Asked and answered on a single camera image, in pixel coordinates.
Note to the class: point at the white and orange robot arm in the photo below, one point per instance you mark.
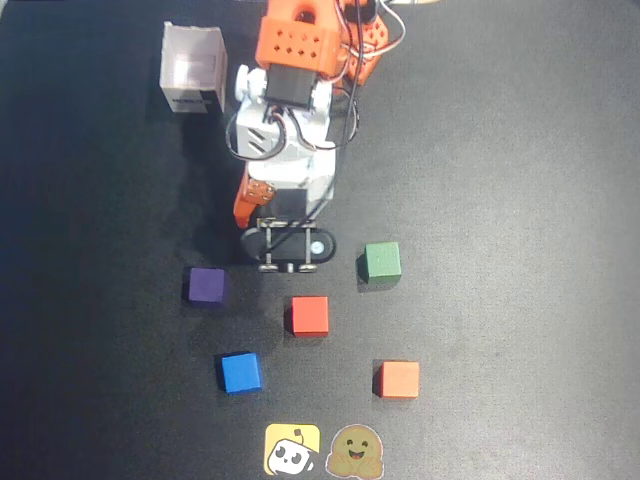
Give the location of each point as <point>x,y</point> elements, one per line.
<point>292,45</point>

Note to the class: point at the tan wooden piece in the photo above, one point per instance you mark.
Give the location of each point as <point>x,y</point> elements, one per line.
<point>426,2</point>

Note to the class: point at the white open cardboard box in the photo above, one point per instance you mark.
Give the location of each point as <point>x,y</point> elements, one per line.
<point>192,70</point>

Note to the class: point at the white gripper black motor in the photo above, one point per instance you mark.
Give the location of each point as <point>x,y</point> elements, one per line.
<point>292,202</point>

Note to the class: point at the orange wooden cube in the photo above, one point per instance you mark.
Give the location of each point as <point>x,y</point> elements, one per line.
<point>398,379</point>

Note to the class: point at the yellow robot face sticker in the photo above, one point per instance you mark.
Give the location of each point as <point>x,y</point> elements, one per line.
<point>292,447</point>

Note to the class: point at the hugging face emoji sticker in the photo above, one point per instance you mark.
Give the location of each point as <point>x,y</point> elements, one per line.
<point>356,450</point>

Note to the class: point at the purple wooden cube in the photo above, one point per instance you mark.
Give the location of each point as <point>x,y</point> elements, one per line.
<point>207,286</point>

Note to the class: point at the blue wooden cube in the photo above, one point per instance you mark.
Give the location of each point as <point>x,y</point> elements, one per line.
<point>241,372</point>

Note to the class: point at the green wooden cube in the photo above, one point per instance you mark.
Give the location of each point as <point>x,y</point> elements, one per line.
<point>382,261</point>

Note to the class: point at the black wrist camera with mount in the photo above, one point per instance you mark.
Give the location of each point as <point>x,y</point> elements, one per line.
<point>285,247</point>

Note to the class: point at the black felt mat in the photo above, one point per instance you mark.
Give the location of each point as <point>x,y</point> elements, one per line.
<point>500,250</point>

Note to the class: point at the red wooden cube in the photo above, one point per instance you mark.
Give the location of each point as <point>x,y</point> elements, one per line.
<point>310,315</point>

